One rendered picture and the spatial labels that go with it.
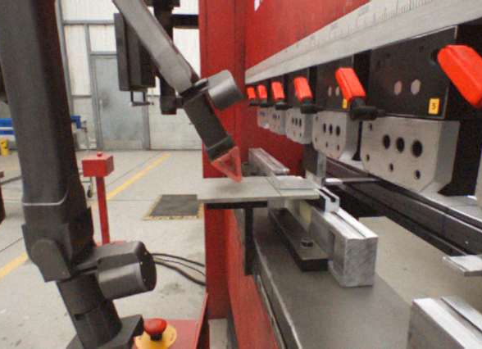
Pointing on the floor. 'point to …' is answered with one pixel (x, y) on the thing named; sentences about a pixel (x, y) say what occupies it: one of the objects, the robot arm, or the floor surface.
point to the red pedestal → (93, 165)
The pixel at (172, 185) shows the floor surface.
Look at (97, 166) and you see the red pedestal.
